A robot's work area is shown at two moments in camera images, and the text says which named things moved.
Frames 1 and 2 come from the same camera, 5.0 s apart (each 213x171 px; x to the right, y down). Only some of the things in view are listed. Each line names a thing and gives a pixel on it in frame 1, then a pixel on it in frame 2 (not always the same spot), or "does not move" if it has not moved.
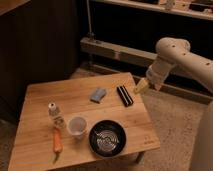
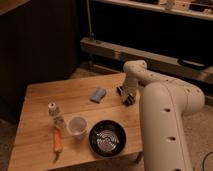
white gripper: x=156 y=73 → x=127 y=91
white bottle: x=59 y=121 does not move
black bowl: x=107 y=138 does not move
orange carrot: x=57 y=144 does not move
